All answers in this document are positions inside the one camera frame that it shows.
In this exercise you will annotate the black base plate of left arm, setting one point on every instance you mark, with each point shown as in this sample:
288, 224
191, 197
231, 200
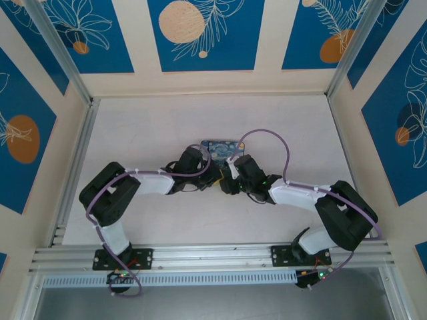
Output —
143, 257

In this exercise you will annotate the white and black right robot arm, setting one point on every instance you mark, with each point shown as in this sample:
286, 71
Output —
340, 210

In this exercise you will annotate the aluminium cross frame rail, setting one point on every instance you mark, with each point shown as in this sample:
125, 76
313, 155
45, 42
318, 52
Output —
213, 255

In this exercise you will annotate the starry night print mat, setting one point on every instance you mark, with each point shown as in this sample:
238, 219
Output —
221, 150

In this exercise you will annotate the black base plate of right arm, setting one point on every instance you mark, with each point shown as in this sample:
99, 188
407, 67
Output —
282, 255

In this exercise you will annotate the aluminium corner post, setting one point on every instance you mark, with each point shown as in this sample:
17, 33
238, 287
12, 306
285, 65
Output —
56, 46
362, 43

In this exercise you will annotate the aluminium side frame rail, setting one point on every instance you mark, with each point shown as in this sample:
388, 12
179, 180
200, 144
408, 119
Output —
75, 166

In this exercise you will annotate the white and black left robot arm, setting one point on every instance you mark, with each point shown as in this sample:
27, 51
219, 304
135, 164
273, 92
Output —
115, 196

